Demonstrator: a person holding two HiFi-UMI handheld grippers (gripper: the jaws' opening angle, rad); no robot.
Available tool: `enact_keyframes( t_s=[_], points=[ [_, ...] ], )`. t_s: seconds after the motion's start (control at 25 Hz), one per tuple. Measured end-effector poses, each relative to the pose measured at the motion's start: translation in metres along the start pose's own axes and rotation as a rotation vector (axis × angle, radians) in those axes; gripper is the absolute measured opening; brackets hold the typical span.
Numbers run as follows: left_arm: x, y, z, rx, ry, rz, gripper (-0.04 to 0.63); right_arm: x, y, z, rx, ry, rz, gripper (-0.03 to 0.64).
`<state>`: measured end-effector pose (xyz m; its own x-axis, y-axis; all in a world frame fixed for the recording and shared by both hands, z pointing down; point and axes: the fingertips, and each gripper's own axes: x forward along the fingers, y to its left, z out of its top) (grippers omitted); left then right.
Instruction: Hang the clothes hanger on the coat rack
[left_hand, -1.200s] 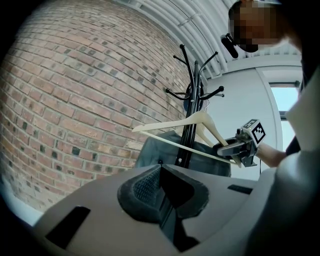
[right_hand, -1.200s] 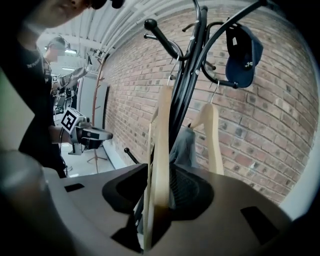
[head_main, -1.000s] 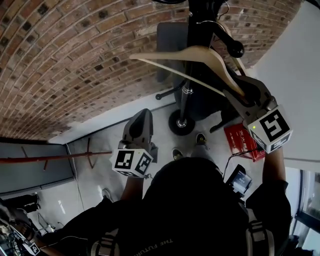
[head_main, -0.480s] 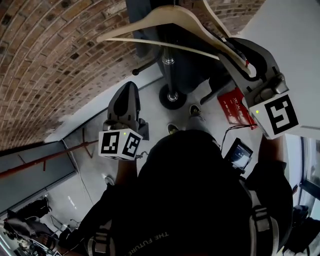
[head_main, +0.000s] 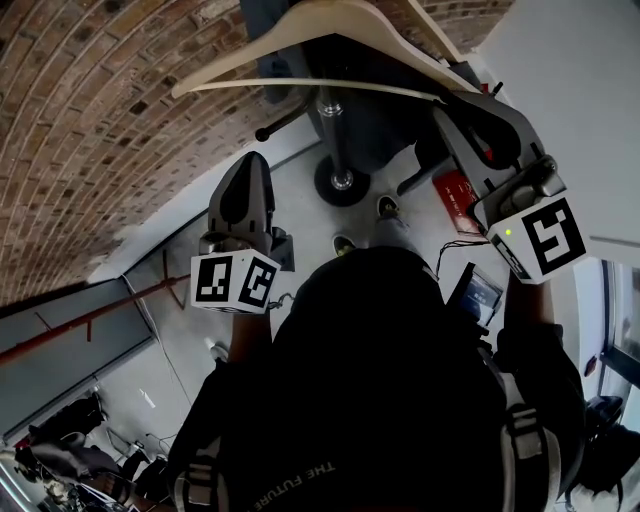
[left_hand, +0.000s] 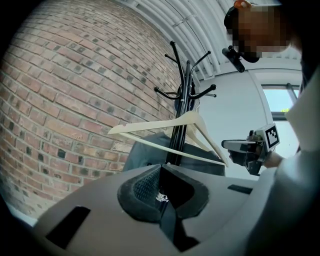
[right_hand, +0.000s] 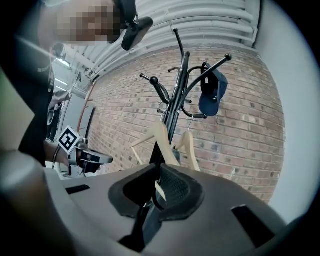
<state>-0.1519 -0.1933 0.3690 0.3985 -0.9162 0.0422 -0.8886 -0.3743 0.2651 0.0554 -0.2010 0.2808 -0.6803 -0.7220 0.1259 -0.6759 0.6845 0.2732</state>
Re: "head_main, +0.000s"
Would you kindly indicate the dark hanging garment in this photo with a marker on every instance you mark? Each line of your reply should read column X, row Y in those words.
column 380, row 130

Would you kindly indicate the red flat box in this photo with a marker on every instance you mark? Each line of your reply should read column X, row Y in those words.
column 457, row 200

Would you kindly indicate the chrome black coat rack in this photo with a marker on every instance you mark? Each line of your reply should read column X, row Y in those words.
column 342, row 180

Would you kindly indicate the red wall pipe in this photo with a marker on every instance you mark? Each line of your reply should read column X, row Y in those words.
column 100, row 314

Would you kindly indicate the person's grey trousers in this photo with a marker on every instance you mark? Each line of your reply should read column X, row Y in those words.
column 395, row 232

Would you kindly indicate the person's black shirt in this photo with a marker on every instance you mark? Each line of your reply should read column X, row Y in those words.
column 380, row 380

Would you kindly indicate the black chest device with screen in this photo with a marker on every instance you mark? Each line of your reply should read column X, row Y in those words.
column 480, row 295

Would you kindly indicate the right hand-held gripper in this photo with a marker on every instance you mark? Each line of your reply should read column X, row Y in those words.
column 550, row 235

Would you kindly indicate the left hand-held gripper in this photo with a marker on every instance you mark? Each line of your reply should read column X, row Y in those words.
column 220, row 280

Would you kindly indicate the pile of black bags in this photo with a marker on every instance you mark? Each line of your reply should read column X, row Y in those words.
column 75, row 450

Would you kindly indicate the person's left forearm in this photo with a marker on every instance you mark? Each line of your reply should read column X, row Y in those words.
column 250, row 340

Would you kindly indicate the black chair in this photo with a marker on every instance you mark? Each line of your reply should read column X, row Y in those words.
column 602, row 425

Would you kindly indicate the window with dark frame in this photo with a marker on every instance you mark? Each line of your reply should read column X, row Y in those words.
column 622, row 320

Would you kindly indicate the person's left shoe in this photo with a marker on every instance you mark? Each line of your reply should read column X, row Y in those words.
column 344, row 245

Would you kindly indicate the small white floor object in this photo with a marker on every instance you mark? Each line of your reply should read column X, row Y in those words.
column 217, row 350

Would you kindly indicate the white paper scrap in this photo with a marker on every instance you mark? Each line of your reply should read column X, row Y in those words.
column 147, row 398

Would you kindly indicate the light wooden clothes hanger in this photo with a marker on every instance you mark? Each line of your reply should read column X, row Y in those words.
column 330, row 20

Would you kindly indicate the person's right forearm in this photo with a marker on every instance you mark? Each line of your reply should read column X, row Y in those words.
column 527, row 305

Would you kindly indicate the light wooden strip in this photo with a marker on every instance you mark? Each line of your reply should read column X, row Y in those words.
column 435, row 30

